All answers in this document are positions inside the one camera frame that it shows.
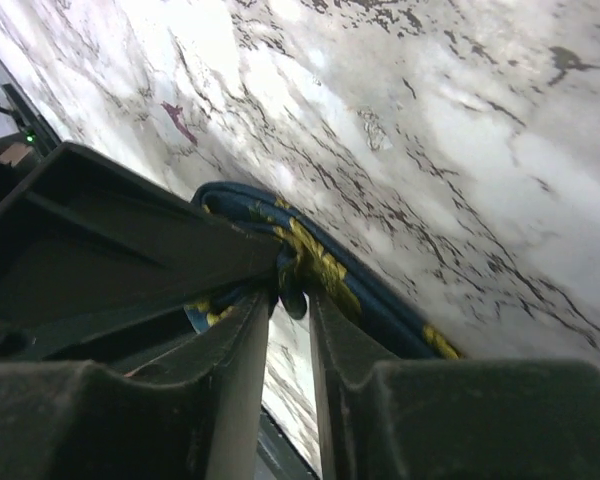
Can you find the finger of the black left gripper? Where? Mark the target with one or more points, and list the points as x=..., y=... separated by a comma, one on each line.
x=89, y=249

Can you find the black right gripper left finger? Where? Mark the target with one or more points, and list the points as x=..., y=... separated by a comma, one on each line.
x=192, y=413

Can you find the navy tie with yellow flowers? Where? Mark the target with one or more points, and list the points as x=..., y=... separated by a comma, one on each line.
x=309, y=256

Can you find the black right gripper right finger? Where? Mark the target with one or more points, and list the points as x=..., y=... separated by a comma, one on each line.
x=382, y=417

